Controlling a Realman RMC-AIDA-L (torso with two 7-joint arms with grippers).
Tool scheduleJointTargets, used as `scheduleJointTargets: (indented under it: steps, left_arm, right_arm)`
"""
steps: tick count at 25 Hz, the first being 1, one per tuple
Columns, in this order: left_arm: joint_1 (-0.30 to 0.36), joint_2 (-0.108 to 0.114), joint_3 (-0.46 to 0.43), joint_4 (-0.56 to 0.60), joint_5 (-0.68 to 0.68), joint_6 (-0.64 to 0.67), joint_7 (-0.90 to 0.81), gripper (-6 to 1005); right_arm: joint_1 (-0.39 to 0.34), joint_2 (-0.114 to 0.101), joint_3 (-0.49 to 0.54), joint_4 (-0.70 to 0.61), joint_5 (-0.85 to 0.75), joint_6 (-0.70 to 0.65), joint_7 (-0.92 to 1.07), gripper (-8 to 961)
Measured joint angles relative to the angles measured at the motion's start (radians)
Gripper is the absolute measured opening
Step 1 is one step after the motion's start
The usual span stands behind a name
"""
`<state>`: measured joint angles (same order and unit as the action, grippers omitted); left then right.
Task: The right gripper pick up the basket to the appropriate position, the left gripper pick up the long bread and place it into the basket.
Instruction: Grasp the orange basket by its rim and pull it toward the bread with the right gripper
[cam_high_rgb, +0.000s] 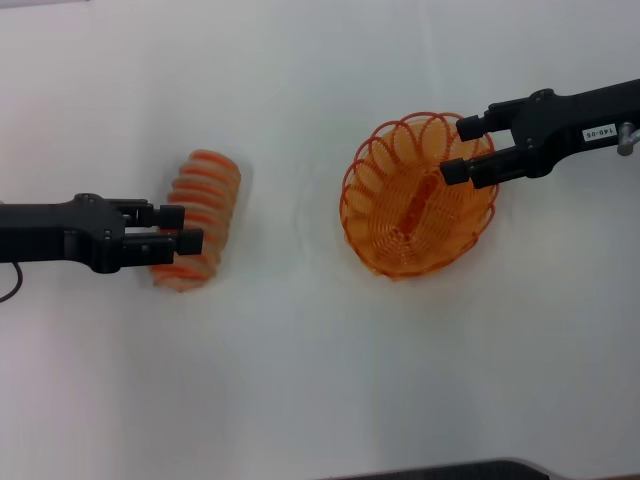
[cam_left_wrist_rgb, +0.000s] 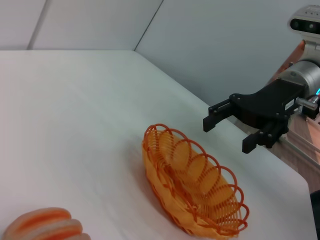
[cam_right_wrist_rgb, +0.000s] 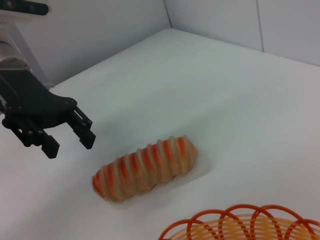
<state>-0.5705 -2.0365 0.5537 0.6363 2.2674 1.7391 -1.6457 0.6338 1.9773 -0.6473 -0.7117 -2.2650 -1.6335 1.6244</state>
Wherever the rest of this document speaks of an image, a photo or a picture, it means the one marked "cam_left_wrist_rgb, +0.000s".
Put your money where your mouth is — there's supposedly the orange striped bread roll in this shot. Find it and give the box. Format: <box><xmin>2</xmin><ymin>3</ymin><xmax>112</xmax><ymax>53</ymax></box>
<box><xmin>2</xmin><ymin>206</ymin><xmax>92</xmax><ymax>240</ymax></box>

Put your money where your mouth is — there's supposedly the silver cable connector plug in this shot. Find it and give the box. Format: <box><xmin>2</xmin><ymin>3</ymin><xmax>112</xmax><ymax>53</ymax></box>
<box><xmin>295</xmin><ymin>96</ymin><xmax>320</xmax><ymax>118</ymax></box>

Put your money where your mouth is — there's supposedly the orange robot torso panel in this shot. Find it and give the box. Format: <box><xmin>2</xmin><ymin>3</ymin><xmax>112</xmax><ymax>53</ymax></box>
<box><xmin>268</xmin><ymin>41</ymin><xmax>307</xmax><ymax>85</ymax></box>

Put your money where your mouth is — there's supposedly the dark robot base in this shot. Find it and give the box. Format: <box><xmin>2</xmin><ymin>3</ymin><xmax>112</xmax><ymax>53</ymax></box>
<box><xmin>309</xmin><ymin>189</ymin><xmax>320</xmax><ymax>240</ymax></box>

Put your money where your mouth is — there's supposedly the wooden table frame rail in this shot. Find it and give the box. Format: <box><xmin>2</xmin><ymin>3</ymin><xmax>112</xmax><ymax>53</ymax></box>
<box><xmin>233</xmin><ymin>112</ymin><xmax>320</xmax><ymax>177</ymax></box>

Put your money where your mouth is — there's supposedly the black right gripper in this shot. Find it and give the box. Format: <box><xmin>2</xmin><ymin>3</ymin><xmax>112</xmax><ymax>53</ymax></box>
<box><xmin>202</xmin><ymin>79</ymin><xmax>308</xmax><ymax>154</ymax></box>

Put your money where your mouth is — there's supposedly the white robot head camera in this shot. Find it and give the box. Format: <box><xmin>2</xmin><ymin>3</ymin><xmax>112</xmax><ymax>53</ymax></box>
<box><xmin>286</xmin><ymin>6</ymin><xmax>320</xmax><ymax>52</ymax></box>

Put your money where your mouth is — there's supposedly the orange woven plastic basket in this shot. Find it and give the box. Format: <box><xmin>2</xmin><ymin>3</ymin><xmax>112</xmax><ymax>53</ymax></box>
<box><xmin>141</xmin><ymin>122</ymin><xmax>250</xmax><ymax>238</ymax></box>

